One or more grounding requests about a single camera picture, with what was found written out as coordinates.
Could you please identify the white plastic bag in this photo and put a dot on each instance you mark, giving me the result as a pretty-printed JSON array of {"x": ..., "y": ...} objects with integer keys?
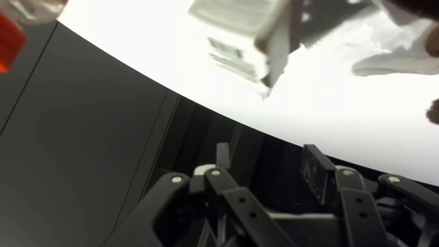
[{"x": 422, "y": 56}]

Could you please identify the red-lidded brown spice jar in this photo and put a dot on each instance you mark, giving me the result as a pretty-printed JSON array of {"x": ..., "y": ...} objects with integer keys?
[{"x": 14, "y": 17}]

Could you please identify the white rectangular bottle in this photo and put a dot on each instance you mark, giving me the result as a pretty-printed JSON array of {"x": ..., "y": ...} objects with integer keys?
[{"x": 248, "y": 37}]

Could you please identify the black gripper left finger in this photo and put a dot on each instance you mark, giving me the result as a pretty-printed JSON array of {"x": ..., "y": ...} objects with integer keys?
[{"x": 207, "y": 209}]

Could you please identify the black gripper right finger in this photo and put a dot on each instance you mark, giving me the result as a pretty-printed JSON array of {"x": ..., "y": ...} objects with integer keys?
[{"x": 389, "y": 211}]

